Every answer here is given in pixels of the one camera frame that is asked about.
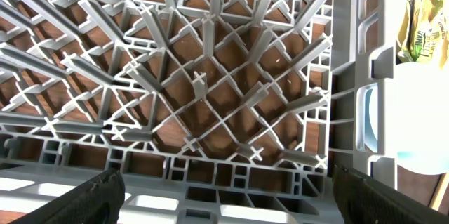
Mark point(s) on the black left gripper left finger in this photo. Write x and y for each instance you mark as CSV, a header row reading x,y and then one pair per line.
x,y
98,200

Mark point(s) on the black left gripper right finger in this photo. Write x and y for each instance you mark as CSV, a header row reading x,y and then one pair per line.
x,y
362,199

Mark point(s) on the yellow orange snack wrapper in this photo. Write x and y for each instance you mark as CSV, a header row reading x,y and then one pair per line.
x,y
426,24

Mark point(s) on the light blue bowl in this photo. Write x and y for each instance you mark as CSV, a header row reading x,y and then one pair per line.
x,y
403,115

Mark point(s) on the grey dishwasher rack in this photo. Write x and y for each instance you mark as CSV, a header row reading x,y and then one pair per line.
x,y
212,111

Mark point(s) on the dark brown serving tray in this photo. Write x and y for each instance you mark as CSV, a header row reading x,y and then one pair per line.
x,y
418,186

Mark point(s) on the wooden chopstick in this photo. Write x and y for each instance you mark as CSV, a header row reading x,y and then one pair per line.
x,y
439,192

